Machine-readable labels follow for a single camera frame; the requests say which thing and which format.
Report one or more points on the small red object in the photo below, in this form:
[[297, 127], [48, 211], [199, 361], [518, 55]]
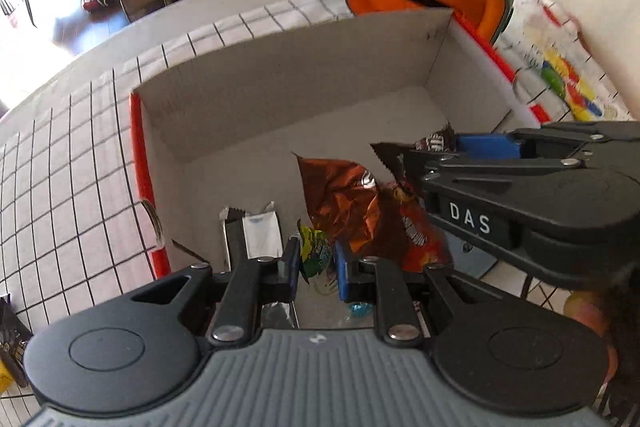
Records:
[[90, 4]]

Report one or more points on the black snack packet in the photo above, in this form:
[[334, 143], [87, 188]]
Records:
[[12, 337]]

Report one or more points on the colourful printed cloth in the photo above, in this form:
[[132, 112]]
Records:
[[565, 77]]

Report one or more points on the red cardboard box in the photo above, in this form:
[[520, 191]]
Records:
[[300, 97]]

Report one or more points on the small green candy packet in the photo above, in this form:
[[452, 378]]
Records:
[[316, 252]]

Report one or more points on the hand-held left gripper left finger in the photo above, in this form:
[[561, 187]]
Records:
[[292, 267]]

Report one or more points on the blue candy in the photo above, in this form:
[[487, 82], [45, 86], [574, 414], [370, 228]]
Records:
[[359, 308]]

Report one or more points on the brown chip bag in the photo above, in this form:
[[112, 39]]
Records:
[[340, 197]]

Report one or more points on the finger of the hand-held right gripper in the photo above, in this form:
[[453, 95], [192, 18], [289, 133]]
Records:
[[487, 146], [475, 174]]

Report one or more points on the checked tablecloth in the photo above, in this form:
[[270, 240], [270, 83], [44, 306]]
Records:
[[75, 157]]

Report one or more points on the person's right hand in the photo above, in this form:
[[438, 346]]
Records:
[[585, 312]]

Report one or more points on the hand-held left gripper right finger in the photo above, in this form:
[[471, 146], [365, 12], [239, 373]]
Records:
[[346, 272]]

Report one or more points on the silver packet with dark edges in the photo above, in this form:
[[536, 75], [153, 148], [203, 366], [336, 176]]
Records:
[[260, 232]]

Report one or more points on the dark brown chocolate packet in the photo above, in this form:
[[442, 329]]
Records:
[[395, 162]]

